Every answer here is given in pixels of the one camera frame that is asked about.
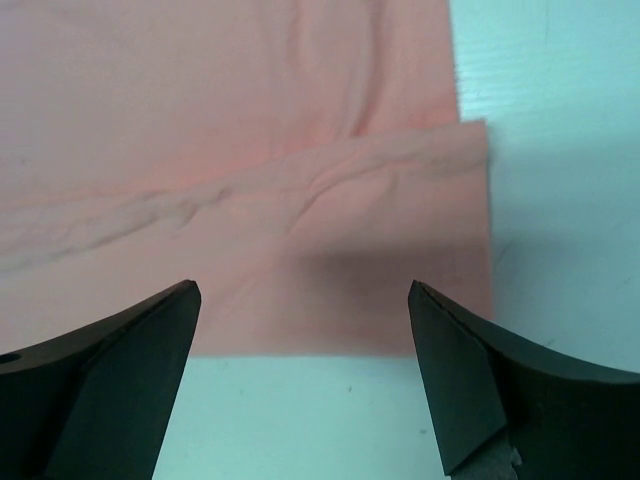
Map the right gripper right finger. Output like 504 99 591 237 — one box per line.
408 281 639 479

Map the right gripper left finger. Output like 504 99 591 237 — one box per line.
1 280 201 480

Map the salmon pink t shirt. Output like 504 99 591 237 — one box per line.
1 1 492 355

